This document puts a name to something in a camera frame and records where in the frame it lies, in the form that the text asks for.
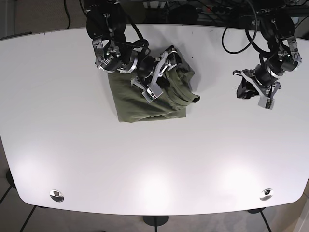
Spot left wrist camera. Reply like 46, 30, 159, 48
258, 95, 275, 110

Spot black table base foot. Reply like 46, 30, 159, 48
142, 216, 169, 227

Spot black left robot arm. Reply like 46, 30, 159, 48
237, 10, 302, 99

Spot power strip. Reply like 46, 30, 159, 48
196, 6, 231, 14

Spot left chrome table grommet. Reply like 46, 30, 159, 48
50, 189, 64, 203

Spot olive green T-shirt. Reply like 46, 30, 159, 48
108, 46, 200, 123

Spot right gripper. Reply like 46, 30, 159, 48
92, 40, 182, 91

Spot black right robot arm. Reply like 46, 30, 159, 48
79, 0, 181, 99

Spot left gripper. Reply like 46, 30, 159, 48
233, 48, 302, 99

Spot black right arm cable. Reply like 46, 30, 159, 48
115, 0, 152, 63

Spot chrome table grommet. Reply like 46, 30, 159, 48
50, 189, 64, 203
259, 188, 274, 201

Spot right chrome table grommet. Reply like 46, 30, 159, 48
259, 188, 274, 201

